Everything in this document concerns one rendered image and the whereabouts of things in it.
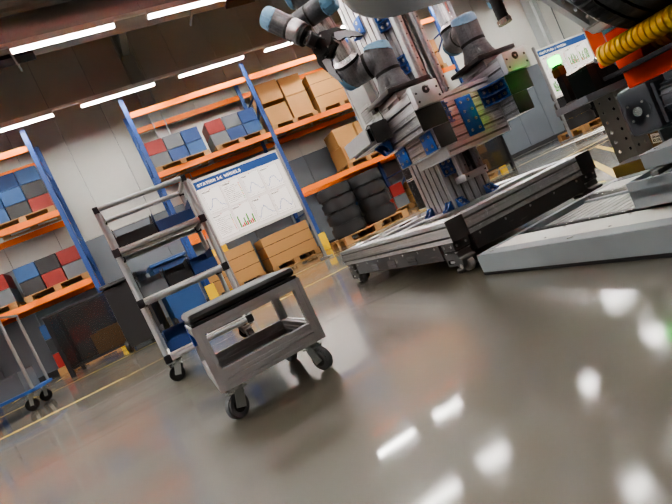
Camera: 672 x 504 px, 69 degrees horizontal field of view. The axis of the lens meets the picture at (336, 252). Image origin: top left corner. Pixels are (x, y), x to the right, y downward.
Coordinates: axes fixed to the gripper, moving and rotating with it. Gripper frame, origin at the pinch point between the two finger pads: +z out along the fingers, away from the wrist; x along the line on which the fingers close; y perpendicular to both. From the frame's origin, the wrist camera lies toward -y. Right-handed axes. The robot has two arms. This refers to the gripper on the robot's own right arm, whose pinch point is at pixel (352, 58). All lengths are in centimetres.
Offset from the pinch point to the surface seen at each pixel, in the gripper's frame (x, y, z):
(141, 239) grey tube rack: 125, 49, -86
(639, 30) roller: -35, -5, 69
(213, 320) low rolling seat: 81, -41, 8
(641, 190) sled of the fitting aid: -2, -6, 91
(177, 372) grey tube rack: 176, 42, -34
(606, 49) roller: -30, 2, 65
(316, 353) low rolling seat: 82, -23, 37
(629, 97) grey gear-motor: -29, 46, 82
